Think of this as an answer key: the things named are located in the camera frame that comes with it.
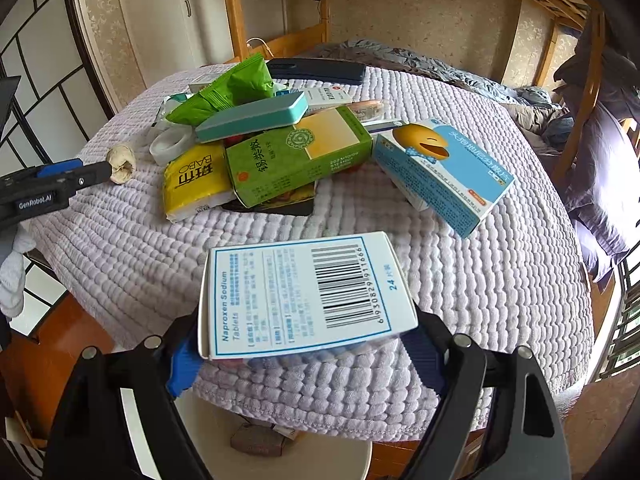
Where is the white blue medicine box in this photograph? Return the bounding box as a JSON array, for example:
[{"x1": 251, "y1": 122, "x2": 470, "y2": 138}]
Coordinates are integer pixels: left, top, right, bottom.
[{"x1": 198, "y1": 232, "x2": 418, "y2": 361}]

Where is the red box with white text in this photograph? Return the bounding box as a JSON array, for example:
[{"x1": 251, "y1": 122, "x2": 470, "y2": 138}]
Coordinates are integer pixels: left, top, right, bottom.
[{"x1": 230, "y1": 424, "x2": 286, "y2": 457}]

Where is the white round trash bin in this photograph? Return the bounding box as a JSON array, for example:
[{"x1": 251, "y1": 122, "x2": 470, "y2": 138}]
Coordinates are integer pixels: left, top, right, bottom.
[{"x1": 119, "y1": 386, "x2": 374, "y2": 480}]

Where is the black framed folding screen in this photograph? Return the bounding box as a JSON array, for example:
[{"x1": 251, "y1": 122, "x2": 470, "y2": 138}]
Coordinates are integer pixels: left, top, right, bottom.
[{"x1": 0, "y1": 0, "x2": 114, "y2": 334}]

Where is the clear tape roll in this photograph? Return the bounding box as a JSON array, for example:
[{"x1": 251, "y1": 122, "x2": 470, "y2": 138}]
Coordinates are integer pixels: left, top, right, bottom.
[{"x1": 149, "y1": 125, "x2": 195, "y2": 167}]

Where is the lavender quilted table cover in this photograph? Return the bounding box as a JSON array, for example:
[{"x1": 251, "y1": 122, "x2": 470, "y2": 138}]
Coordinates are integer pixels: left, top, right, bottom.
[{"x1": 29, "y1": 68, "x2": 593, "y2": 441}]

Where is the yellow tissue pack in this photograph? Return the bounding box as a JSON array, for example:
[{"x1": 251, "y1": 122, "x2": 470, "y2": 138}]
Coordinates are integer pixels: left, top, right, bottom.
[{"x1": 163, "y1": 141, "x2": 235, "y2": 222}]

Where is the black white striped cloth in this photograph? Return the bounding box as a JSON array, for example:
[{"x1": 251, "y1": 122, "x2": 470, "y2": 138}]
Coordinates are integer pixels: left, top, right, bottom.
[{"x1": 1, "y1": 438, "x2": 44, "y2": 479}]

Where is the green yellow medicine box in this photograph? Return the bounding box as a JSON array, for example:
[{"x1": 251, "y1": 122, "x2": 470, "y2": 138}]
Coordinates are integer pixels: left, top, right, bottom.
[{"x1": 226, "y1": 106, "x2": 373, "y2": 208}]

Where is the green plastic bag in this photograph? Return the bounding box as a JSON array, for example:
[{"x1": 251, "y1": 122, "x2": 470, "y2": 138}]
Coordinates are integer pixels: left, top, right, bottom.
[{"x1": 166, "y1": 53, "x2": 274, "y2": 127}]

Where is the blue box with orange cartoon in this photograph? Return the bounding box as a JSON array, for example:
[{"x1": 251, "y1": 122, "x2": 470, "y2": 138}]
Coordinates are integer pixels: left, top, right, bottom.
[{"x1": 373, "y1": 118, "x2": 514, "y2": 238}]

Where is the black flat packet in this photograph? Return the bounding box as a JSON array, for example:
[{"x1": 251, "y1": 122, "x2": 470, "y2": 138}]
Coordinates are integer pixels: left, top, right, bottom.
[{"x1": 222, "y1": 182, "x2": 316, "y2": 217}]

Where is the teal flat case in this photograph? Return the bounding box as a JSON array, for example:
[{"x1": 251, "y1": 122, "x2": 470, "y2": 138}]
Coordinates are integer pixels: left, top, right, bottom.
[{"x1": 195, "y1": 91, "x2": 308, "y2": 143}]

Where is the purple hanging bedding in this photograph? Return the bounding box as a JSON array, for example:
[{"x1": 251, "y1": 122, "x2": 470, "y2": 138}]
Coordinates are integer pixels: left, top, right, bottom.
[{"x1": 560, "y1": 29, "x2": 639, "y2": 288}]

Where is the white red small box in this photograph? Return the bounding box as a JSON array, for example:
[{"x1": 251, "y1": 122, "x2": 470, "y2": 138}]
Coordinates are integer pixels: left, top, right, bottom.
[{"x1": 303, "y1": 87, "x2": 352, "y2": 113}]

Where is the dark blue flat case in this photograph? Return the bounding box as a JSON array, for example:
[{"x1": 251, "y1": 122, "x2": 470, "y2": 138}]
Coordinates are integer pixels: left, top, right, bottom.
[{"x1": 267, "y1": 58, "x2": 366, "y2": 86}]

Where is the grey rumpled blanket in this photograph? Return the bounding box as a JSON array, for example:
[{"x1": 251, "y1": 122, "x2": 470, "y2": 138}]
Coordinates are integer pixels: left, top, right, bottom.
[{"x1": 303, "y1": 39, "x2": 574, "y2": 154}]

